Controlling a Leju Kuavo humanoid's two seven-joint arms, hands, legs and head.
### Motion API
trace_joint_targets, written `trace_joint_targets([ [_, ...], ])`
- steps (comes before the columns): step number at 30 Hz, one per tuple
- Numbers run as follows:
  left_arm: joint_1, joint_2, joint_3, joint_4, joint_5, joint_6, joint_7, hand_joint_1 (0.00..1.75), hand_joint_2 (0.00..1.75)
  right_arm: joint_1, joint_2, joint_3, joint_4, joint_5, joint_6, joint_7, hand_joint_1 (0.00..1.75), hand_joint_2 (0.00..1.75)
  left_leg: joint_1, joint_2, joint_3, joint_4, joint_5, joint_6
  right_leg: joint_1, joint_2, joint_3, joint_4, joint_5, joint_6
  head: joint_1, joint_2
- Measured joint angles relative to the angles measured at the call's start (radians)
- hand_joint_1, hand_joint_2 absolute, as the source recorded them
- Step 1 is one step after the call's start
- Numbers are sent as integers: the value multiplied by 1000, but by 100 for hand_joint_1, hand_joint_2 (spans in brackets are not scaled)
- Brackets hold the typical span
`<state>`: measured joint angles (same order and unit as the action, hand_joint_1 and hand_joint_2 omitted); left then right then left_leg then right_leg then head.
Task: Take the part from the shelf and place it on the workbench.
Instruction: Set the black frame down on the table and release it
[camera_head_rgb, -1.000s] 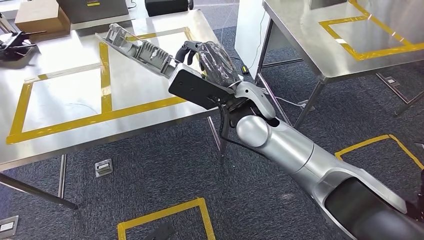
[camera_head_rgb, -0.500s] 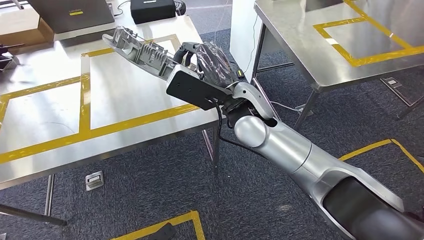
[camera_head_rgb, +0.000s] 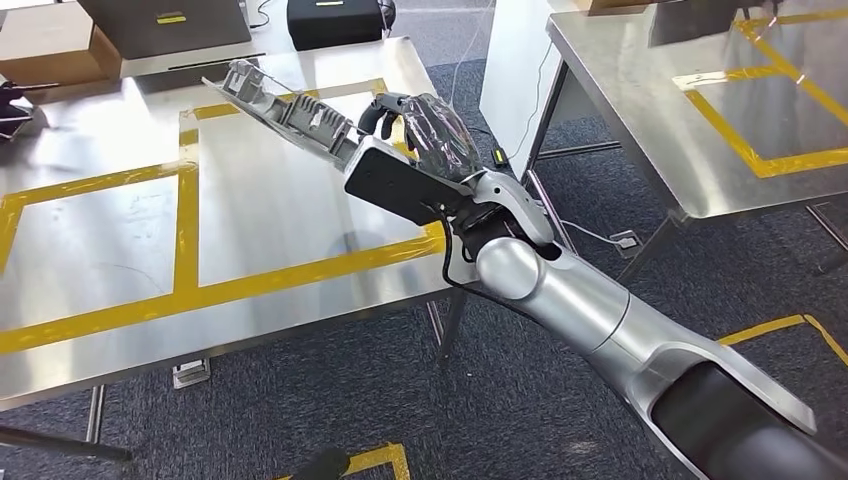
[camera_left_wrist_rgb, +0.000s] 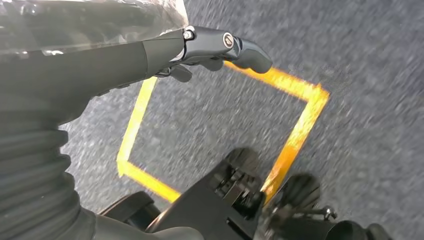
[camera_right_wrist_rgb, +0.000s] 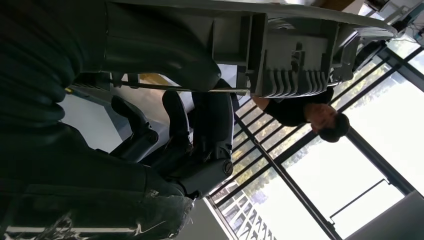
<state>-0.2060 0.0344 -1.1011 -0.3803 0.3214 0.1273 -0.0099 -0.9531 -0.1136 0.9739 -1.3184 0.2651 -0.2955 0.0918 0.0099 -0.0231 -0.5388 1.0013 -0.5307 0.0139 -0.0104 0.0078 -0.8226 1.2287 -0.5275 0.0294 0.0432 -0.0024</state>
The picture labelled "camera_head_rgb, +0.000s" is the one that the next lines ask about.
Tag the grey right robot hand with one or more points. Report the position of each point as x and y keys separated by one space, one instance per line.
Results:
x=440 y=142

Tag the silver plastic wheel hubcap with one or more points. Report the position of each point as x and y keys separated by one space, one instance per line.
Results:
x=291 y=112

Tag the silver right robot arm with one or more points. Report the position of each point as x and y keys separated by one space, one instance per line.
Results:
x=596 y=311

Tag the stainless steel workbench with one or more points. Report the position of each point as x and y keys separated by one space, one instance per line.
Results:
x=265 y=199
x=629 y=99

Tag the yellow tape on workbench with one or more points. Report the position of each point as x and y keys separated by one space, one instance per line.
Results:
x=187 y=232
x=748 y=156

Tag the small black yellow device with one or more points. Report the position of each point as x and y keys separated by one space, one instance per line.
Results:
x=499 y=157

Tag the white board panel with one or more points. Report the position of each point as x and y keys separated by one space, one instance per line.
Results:
x=517 y=79

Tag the metal floor socket plate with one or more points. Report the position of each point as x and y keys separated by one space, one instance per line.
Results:
x=192 y=374
x=626 y=244

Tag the grey hard case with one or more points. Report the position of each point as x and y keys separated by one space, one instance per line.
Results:
x=166 y=30

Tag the yellow floor tape square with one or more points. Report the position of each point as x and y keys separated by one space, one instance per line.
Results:
x=391 y=457
x=762 y=329

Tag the black clamp tool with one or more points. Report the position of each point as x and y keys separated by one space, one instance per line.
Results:
x=16 y=109

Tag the dark grey pole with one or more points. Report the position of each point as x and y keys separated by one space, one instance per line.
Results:
x=66 y=445

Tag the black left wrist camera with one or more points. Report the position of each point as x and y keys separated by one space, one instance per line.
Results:
x=323 y=466

